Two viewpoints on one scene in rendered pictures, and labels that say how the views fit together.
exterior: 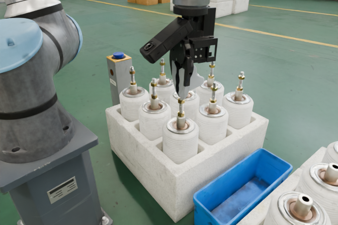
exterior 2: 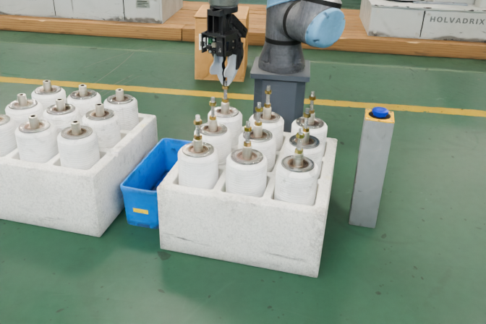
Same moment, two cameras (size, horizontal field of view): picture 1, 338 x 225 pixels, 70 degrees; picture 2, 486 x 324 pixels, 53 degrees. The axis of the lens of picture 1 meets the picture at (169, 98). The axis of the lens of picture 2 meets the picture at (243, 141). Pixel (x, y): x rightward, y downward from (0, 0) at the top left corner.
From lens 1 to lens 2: 171 cm
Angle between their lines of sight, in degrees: 113
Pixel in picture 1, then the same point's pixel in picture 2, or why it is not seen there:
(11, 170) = not seen: hidden behind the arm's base
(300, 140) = (101, 314)
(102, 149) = (336, 188)
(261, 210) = (142, 124)
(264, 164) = (150, 206)
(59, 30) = (296, 11)
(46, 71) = (270, 21)
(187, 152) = not seen: hidden behind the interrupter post
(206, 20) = (211, 18)
